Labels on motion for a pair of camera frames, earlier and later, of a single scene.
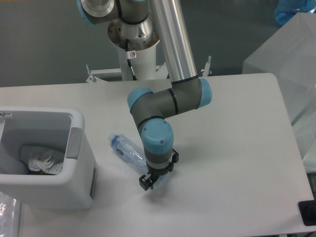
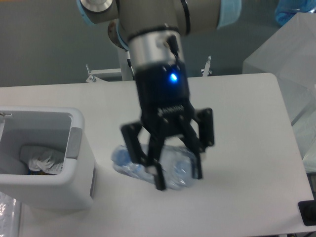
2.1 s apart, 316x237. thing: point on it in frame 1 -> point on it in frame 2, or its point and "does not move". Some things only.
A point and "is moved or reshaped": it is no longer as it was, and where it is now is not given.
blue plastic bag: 286,9 does not move
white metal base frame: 161,72 does not move
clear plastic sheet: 10,216 does not move
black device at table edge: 307,210 does not move
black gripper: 145,181 -> 166,108
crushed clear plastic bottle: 127,150 is moved or reshaped
